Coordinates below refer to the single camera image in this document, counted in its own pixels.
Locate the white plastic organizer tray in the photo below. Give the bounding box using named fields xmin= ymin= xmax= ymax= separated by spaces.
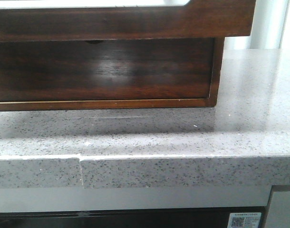
xmin=0 ymin=0 xmax=189 ymax=10

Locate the wooden drawer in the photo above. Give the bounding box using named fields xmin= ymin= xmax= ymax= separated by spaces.
xmin=0 ymin=0 xmax=255 ymax=42
xmin=0 ymin=38 xmax=215 ymax=103

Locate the dark under-counter appliance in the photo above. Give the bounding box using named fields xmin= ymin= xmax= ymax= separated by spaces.
xmin=0 ymin=207 xmax=266 ymax=228

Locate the white QR code sticker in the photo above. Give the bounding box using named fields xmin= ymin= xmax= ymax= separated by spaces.
xmin=227 ymin=212 xmax=262 ymax=228

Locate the grey pleated curtain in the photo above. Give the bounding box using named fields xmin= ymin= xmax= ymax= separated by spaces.
xmin=224 ymin=0 xmax=290 ymax=50

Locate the white cabinet panel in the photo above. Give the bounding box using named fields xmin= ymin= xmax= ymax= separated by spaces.
xmin=264 ymin=185 xmax=290 ymax=228

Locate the dark wooden drawer cabinet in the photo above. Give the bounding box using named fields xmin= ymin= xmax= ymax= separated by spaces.
xmin=0 ymin=37 xmax=226 ymax=111

